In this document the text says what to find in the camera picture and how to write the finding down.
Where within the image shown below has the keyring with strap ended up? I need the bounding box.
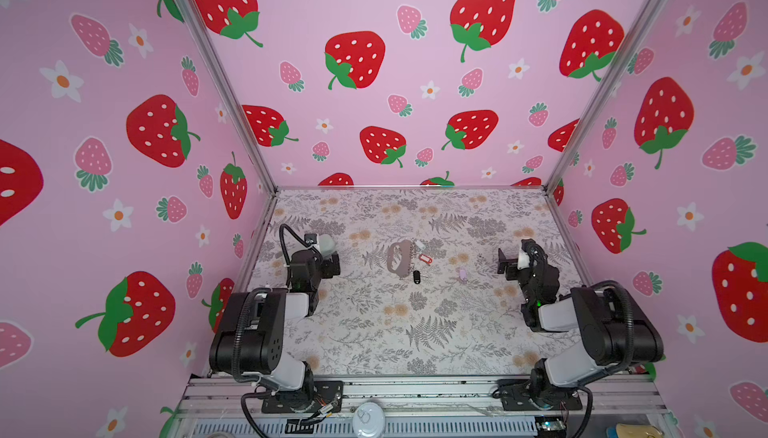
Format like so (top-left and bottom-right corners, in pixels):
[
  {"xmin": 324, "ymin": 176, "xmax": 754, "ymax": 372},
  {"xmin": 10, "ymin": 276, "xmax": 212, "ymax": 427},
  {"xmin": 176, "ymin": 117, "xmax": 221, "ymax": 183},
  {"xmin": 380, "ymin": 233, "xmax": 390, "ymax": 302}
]
[{"xmin": 386, "ymin": 240, "xmax": 414, "ymax": 279}]

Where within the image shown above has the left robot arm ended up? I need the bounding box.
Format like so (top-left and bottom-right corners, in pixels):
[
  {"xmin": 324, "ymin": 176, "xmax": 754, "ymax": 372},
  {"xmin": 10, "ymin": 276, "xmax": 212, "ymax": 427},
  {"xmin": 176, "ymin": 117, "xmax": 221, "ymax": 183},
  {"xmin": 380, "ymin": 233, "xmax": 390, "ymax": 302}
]
[{"xmin": 209, "ymin": 224, "xmax": 343, "ymax": 419}]

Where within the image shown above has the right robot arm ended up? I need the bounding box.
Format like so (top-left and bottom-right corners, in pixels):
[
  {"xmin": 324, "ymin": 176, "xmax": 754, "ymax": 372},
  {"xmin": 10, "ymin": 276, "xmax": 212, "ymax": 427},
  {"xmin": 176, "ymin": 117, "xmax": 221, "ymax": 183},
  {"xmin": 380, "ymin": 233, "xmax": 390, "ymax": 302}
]
[{"xmin": 492, "ymin": 239, "xmax": 664, "ymax": 411}]

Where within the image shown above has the white round knob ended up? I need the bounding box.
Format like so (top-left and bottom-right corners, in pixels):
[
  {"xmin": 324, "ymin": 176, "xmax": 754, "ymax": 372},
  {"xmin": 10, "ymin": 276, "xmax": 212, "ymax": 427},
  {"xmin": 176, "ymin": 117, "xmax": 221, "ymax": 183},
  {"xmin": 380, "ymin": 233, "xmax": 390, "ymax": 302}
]
[{"xmin": 352, "ymin": 402, "xmax": 386, "ymax": 438}]

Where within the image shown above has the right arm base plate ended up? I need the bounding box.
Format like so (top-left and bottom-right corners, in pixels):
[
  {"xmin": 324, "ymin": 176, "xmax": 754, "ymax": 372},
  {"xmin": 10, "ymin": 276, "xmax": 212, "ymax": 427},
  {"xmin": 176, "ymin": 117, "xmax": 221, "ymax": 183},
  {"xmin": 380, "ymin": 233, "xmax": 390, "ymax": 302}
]
[{"xmin": 491, "ymin": 379, "xmax": 583, "ymax": 412}]

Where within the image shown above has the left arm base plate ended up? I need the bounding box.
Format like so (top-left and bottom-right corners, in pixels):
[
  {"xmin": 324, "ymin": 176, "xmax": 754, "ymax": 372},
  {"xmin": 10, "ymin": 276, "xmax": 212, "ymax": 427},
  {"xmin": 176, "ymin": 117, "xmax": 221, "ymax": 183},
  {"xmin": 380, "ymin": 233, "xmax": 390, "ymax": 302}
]
[{"xmin": 261, "ymin": 380, "xmax": 344, "ymax": 414}]

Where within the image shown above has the aluminium front rail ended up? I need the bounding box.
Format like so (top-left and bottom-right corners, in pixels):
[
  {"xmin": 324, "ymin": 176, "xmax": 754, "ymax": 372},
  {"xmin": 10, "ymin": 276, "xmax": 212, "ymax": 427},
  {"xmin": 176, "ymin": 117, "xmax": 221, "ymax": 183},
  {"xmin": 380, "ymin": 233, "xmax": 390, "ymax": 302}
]
[{"xmin": 178, "ymin": 374, "xmax": 668, "ymax": 418}]

